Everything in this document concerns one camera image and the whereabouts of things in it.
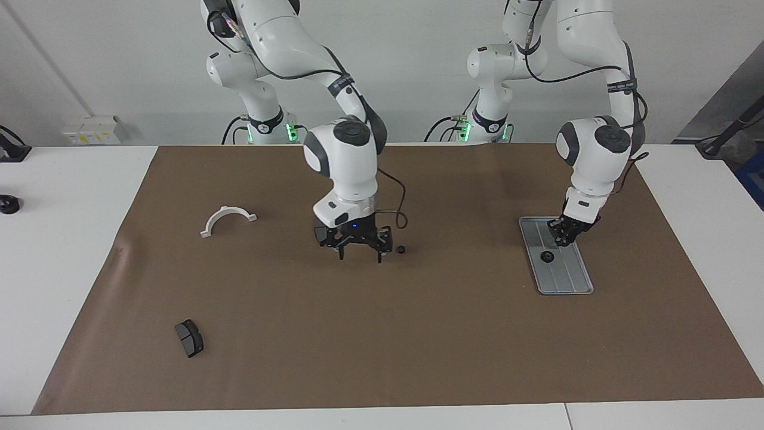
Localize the silver metal tray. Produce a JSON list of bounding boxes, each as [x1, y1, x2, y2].
[[518, 216, 594, 296]]

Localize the brown table mat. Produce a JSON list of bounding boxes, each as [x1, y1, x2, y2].
[[31, 142, 764, 416]]

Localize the white semicircular pipe clamp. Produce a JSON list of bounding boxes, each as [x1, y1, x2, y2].
[[200, 205, 258, 238]]

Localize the black stand pole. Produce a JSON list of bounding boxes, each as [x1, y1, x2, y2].
[[695, 96, 764, 159]]

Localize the blue crate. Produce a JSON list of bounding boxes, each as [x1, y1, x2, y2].
[[733, 149, 764, 211]]

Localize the black desk clamp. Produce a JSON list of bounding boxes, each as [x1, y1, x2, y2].
[[0, 125, 32, 163]]

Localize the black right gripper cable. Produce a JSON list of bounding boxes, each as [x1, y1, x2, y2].
[[206, 9, 408, 231]]

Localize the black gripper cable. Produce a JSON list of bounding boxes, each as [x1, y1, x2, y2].
[[206, 9, 408, 231], [519, 0, 650, 198]]

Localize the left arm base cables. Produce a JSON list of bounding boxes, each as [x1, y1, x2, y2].
[[424, 90, 481, 144]]

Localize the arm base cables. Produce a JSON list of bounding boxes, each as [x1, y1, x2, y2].
[[222, 113, 312, 145], [424, 90, 481, 144]]

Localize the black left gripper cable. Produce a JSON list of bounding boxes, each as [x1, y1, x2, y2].
[[519, 0, 650, 198]]

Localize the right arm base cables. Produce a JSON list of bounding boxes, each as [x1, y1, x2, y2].
[[222, 113, 312, 145]]

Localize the white wall socket box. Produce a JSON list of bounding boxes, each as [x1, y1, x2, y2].
[[62, 115, 129, 146]]

